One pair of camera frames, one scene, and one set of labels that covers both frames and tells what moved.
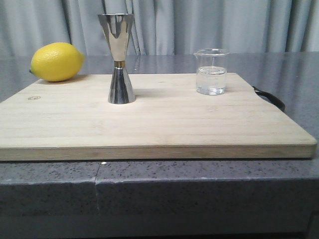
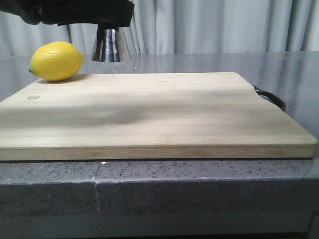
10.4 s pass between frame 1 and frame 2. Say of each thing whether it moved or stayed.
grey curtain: stayed
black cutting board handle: stayed
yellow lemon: stayed
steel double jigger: moved
